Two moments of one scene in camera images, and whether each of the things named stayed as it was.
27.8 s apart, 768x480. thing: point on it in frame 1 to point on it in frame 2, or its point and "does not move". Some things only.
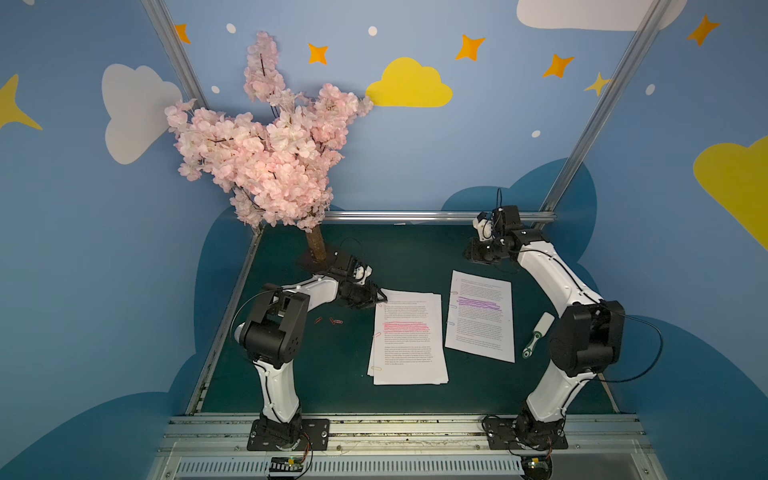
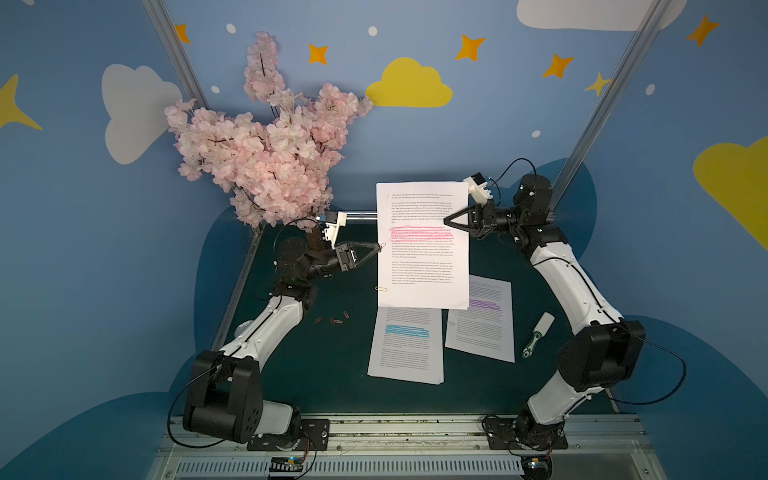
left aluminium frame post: (176, 49) does not move
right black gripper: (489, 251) to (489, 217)
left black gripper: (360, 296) to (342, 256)
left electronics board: (286, 464) does not move
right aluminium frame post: (598, 124) does not move
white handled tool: (540, 331) does not move
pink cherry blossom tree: (274, 163) does not move
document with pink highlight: (409, 342) to (422, 261)
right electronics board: (537, 467) does not move
